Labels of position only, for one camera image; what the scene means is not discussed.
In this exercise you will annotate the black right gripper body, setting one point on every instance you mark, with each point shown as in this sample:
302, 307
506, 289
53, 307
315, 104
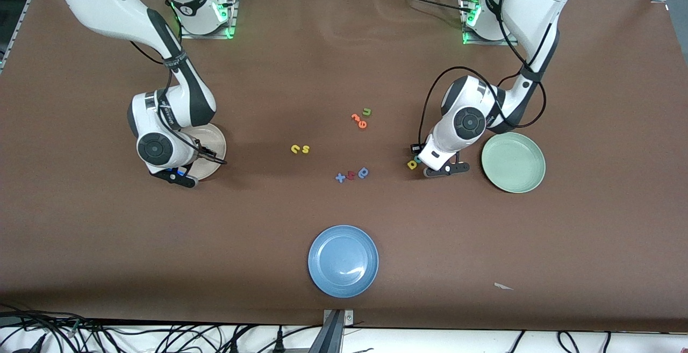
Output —
210, 155

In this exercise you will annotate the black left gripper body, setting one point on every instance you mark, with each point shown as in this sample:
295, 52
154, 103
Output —
415, 149

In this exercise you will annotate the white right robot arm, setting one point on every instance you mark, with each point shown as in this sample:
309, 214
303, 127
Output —
107, 4

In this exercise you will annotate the beige round plate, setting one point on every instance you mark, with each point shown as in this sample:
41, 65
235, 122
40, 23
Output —
215, 138

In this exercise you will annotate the blue foam letter a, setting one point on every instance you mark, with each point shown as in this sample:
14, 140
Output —
360, 175

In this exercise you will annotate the blue foam letter x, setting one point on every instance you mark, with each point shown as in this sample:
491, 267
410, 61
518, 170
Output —
340, 178

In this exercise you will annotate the green round plate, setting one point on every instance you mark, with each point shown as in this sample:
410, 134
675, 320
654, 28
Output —
513, 162

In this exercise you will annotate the large table cover sheet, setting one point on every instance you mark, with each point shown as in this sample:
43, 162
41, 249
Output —
344, 63

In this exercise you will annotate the blue round plate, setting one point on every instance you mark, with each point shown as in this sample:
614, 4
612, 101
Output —
343, 261

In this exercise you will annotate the white paper scrap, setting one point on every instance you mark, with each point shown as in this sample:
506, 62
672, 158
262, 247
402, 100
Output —
501, 286

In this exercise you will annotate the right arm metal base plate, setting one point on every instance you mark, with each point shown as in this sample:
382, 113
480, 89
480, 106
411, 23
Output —
207, 36

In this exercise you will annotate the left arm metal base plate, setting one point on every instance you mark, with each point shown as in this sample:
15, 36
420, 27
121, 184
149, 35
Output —
486, 43

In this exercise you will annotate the metal table bracket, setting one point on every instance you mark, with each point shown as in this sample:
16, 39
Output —
336, 331

